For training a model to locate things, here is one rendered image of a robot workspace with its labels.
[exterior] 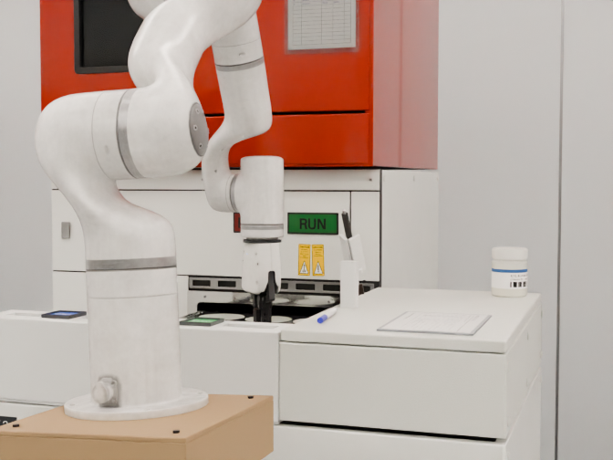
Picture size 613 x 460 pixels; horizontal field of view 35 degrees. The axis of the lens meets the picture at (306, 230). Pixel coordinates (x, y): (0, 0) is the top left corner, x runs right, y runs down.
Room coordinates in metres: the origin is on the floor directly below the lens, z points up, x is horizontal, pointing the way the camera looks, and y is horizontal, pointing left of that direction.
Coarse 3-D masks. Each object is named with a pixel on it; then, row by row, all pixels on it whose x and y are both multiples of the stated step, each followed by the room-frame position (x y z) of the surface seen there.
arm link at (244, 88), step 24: (216, 72) 1.78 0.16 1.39; (240, 72) 1.74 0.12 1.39; (264, 72) 1.77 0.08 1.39; (240, 96) 1.75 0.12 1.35; (264, 96) 1.77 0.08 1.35; (240, 120) 1.77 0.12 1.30; (264, 120) 1.78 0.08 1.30; (216, 144) 1.81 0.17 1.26; (216, 168) 1.85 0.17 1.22; (216, 192) 1.86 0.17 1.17
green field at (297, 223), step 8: (296, 216) 2.13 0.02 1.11; (304, 216) 2.12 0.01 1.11; (312, 216) 2.11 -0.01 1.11; (320, 216) 2.11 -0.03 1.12; (328, 216) 2.10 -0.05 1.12; (336, 216) 2.10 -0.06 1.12; (296, 224) 2.13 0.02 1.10; (304, 224) 2.12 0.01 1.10; (312, 224) 2.11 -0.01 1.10; (320, 224) 2.11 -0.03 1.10; (328, 224) 2.10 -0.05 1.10; (336, 224) 2.10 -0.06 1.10; (304, 232) 2.12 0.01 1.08; (312, 232) 2.11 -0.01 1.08; (320, 232) 2.11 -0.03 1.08; (328, 232) 2.10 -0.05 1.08; (336, 232) 2.10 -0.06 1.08
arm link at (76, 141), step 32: (64, 96) 1.30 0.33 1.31; (96, 96) 1.27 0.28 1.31; (64, 128) 1.25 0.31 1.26; (96, 128) 1.24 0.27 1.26; (64, 160) 1.25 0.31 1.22; (96, 160) 1.25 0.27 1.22; (64, 192) 1.25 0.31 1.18; (96, 192) 1.26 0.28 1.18; (96, 224) 1.23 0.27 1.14; (128, 224) 1.23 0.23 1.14; (160, 224) 1.25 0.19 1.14; (96, 256) 1.24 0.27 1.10; (128, 256) 1.22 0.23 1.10; (160, 256) 1.24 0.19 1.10
